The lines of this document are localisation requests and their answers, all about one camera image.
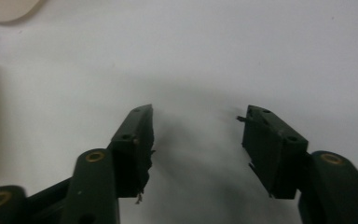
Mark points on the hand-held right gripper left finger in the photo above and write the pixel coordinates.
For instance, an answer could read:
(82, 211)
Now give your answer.
(133, 155)

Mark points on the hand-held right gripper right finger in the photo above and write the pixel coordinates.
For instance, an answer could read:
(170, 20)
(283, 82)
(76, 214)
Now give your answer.
(270, 152)

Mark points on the beige rounded object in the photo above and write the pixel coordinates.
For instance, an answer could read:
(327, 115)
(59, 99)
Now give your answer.
(6, 7)

